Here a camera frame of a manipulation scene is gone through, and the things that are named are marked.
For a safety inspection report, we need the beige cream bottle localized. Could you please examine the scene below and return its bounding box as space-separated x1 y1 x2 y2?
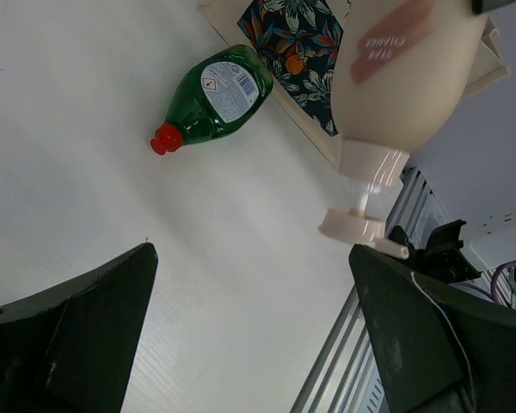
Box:
319 0 487 259

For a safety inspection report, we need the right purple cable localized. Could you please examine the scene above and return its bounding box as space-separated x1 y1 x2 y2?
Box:
459 264 516 306

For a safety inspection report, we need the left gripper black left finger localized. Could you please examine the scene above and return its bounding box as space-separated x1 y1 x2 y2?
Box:
0 243 157 412

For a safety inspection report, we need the beige canvas tote bag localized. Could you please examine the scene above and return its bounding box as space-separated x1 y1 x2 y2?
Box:
197 1 509 167

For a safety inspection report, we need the green dish soap bottle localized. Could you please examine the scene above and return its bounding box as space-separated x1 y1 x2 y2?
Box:
150 44 274 156

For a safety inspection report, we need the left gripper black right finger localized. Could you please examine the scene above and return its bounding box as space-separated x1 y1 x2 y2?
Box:
349 245 516 412

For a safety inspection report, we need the aluminium mounting rail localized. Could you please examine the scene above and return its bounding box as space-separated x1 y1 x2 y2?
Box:
291 167 448 412

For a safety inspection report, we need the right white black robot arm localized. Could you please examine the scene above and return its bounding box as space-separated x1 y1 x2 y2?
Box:
389 213 516 284

